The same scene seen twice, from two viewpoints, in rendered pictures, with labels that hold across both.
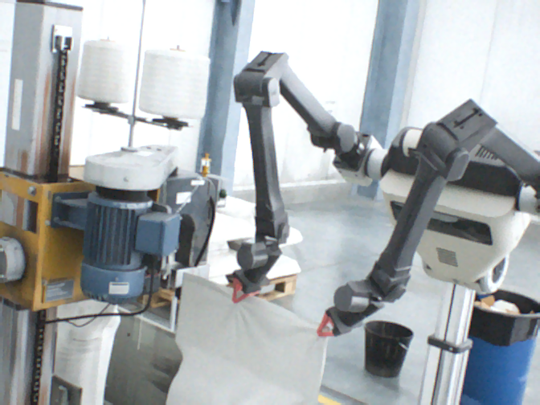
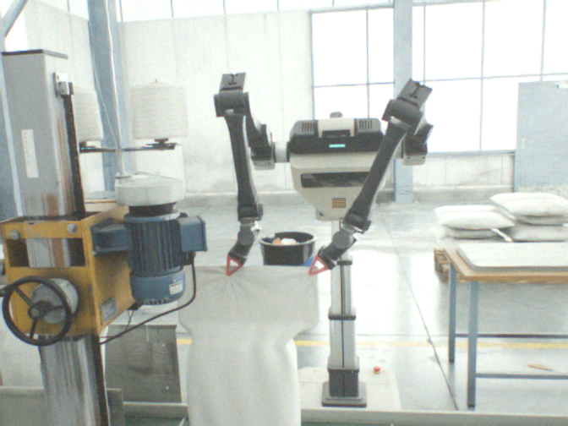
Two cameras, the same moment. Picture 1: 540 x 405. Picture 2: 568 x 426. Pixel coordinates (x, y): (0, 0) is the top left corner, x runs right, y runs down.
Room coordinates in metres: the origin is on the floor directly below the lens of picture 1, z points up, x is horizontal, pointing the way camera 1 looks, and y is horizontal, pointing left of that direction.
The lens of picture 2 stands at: (0.43, 0.71, 1.56)
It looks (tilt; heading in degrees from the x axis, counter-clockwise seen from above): 10 degrees down; 331
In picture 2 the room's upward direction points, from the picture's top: 3 degrees counter-clockwise
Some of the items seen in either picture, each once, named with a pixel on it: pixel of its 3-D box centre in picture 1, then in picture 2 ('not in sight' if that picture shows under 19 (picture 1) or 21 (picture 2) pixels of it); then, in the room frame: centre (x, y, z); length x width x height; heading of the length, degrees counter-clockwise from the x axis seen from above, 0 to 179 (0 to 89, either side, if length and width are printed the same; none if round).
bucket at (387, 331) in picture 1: (385, 349); not in sight; (4.34, -0.79, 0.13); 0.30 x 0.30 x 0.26
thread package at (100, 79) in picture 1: (105, 71); (76, 115); (2.08, 0.48, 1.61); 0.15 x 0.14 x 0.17; 53
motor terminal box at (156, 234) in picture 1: (157, 238); (191, 237); (1.78, 0.25, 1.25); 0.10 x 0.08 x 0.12; 168
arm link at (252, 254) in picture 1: (261, 244); (249, 223); (1.91, 0.01, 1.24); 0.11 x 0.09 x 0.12; 144
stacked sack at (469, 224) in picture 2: not in sight; (473, 220); (3.67, -3.20, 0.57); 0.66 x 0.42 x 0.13; 46
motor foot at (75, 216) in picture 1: (83, 213); (118, 236); (1.82, 0.44, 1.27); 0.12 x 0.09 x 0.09; 143
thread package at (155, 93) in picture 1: (173, 83); (159, 111); (1.92, 0.28, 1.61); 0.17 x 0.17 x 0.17
